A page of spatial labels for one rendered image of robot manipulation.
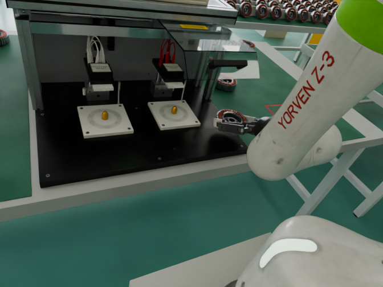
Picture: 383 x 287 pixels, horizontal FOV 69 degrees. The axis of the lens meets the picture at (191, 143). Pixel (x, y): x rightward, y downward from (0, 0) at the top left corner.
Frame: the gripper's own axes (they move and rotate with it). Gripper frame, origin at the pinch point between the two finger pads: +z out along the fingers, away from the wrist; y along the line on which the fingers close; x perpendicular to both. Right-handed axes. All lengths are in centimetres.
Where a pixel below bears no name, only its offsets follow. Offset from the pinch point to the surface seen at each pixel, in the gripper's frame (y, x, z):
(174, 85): -16.3, 12.4, 11.3
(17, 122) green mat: -65, 2, 20
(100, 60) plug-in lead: -38.6, 20.9, 19.9
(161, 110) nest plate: -19.8, 3.4, 15.5
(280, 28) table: 123, 54, 113
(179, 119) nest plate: -14.8, 0.6, 10.6
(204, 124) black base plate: -6.1, -1.9, 8.6
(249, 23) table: 91, 55, 112
